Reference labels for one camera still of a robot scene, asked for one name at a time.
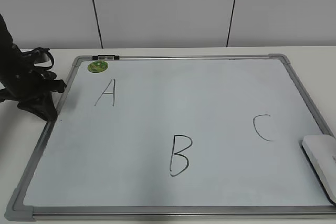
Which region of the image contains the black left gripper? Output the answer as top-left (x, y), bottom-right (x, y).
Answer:
top-left (1, 44), bottom-right (67, 121)

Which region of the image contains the white board eraser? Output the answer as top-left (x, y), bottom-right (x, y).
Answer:
top-left (302, 134), bottom-right (335, 205)

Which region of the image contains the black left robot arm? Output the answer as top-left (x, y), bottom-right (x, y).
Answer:
top-left (1, 17), bottom-right (66, 121)

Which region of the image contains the round green magnet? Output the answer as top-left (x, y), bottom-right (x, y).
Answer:
top-left (88, 60), bottom-right (109, 73)

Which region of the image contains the black board hanger clip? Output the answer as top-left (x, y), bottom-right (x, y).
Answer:
top-left (92, 55), bottom-right (120, 60)

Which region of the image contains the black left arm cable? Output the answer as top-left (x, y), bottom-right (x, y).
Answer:
top-left (20, 47), bottom-right (58, 80)

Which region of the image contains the white board with grey frame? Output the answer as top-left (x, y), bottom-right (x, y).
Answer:
top-left (5, 55), bottom-right (335, 221)

